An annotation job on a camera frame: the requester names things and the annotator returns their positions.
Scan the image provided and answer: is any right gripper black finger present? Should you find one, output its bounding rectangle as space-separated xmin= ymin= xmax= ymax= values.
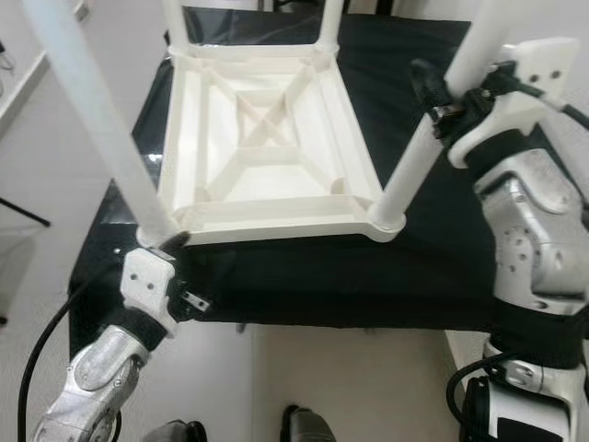
xmin=411 ymin=58 xmax=454 ymax=110

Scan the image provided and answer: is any clear tape patch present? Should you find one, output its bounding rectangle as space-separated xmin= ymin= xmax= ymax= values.
xmin=132 ymin=129 xmax=165 ymax=190

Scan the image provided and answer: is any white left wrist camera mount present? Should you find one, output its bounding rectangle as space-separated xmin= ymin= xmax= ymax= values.
xmin=122 ymin=249 xmax=181 ymax=337

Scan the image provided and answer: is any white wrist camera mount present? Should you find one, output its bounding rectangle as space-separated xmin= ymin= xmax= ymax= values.
xmin=122 ymin=249 xmax=181 ymax=337
xmin=446 ymin=37 xmax=583 ymax=171

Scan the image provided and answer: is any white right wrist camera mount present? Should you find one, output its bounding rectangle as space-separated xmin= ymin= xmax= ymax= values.
xmin=446 ymin=37 xmax=583 ymax=171

